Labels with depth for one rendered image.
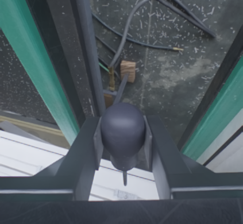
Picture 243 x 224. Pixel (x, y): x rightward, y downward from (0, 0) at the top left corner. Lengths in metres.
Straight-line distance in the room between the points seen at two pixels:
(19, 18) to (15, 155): 0.38
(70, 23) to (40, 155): 0.35
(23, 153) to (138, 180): 0.29
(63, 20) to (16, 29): 0.34
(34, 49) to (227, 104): 0.20
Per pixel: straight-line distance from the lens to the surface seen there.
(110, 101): 1.22
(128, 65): 1.28
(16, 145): 0.53
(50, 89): 0.25
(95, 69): 0.64
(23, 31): 0.20
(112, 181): 0.42
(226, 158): 0.26
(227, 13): 1.11
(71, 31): 0.54
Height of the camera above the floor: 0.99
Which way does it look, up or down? 36 degrees down
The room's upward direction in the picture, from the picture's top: 160 degrees counter-clockwise
